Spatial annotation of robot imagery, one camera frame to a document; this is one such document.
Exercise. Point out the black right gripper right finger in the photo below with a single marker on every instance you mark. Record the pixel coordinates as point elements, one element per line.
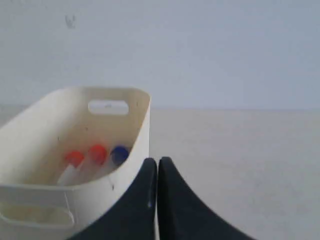
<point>182,215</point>

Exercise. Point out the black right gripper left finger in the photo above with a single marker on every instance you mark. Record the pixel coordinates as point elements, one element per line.
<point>132,217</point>

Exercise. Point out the blue-capped tube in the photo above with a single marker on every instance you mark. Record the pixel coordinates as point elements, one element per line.
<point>117,157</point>

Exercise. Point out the orange-capped tube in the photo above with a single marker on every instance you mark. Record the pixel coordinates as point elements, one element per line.
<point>93,161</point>
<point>72,164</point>

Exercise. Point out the white plastic bin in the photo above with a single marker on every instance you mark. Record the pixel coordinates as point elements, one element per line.
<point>34,143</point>

